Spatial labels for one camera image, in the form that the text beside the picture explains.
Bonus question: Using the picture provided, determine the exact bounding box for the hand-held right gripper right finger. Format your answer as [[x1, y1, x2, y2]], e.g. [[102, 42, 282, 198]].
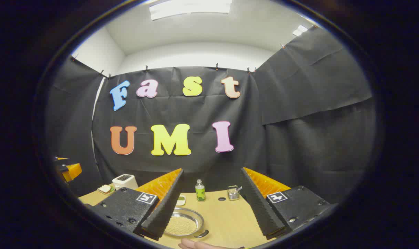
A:
[[240, 167, 334, 240]]

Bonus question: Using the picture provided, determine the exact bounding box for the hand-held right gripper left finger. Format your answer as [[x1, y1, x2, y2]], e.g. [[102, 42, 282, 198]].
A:
[[92, 168, 184, 241]]

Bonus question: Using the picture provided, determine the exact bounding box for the stainless steel pot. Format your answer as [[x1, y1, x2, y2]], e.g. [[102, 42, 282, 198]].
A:
[[164, 207, 210, 239]]

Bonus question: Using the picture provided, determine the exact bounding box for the large pile of soybeans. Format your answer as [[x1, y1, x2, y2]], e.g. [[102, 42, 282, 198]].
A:
[[165, 216, 198, 236]]

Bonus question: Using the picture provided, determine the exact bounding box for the green label drink bottle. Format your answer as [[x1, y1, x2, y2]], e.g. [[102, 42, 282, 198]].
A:
[[195, 179, 206, 202]]

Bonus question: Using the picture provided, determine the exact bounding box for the white toaster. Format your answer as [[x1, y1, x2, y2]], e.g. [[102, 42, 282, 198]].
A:
[[112, 174, 139, 191]]

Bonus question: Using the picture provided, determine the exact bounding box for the black backdrop cloth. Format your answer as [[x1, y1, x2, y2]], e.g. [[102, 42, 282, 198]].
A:
[[45, 26, 377, 204]]

